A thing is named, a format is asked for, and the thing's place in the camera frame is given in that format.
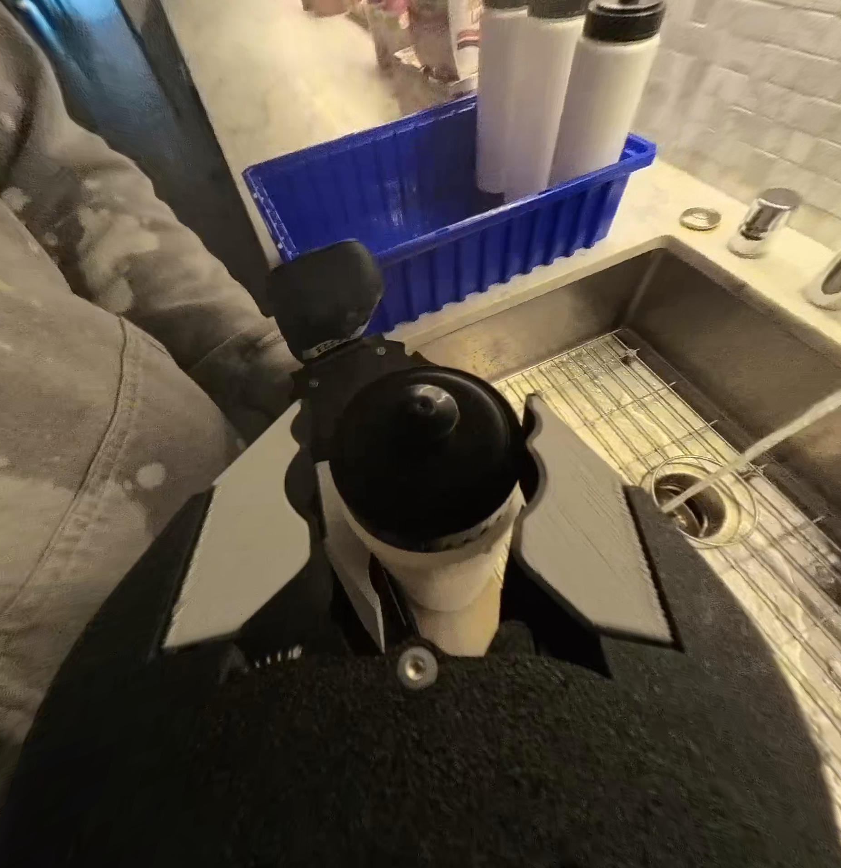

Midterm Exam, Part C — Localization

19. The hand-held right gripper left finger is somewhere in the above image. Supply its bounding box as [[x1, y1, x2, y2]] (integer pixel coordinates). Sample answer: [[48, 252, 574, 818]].
[[161, 399, 323, 648]]

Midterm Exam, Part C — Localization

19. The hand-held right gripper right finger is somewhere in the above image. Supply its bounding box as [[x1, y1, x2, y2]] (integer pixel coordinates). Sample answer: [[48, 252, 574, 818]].
[[512, 395, 676, 645]]

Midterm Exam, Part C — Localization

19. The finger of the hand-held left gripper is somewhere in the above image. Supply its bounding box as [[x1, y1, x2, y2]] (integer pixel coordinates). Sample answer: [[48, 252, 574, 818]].
[[315, 461, 387, 655]]

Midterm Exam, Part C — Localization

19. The white plastic bottle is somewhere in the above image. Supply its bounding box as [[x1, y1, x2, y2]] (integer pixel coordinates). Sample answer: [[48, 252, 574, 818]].
[[322, 468, 523, 657]]

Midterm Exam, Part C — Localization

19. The black bottle cap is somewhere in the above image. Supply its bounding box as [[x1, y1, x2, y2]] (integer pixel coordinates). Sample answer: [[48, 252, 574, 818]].
[[329, 366, 530, 552]]

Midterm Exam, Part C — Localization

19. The sink drain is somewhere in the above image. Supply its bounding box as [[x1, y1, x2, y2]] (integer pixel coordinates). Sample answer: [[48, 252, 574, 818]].
[[651, 471, 733, 537]]

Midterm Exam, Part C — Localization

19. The blue plastic bin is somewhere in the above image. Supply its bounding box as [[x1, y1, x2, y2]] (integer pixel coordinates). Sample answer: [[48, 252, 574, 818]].
[[243, 95, 657, 336]]

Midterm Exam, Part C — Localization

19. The stainless steel sink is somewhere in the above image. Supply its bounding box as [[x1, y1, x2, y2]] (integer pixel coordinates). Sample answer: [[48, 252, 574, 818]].
[[403, 234, 841, 868]]

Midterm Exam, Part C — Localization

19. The white bottle with black cap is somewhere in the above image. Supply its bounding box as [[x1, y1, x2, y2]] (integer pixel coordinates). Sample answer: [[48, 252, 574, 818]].
[[505, 0, 587, 203], [551, 0, 666, 185], [476, 0, 530, 194]]

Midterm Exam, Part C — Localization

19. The stack of printed cartons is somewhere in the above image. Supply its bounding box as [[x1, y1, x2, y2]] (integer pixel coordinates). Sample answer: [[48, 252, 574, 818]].
[[302, 0, 482, 92]]

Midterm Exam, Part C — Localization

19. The stainless steel faucet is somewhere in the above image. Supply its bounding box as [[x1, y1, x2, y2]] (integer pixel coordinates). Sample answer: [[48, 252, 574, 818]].
[[803, 234, 841, 311]]

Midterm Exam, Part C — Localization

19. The chrome cylinder fixture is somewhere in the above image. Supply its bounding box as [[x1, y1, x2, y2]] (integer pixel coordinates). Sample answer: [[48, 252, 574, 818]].
[[727, 189, 801, 259]]

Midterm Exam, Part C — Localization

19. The wire sink grid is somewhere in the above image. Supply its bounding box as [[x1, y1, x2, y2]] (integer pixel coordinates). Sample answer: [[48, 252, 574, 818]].
[[491, 329, 841, 815]]

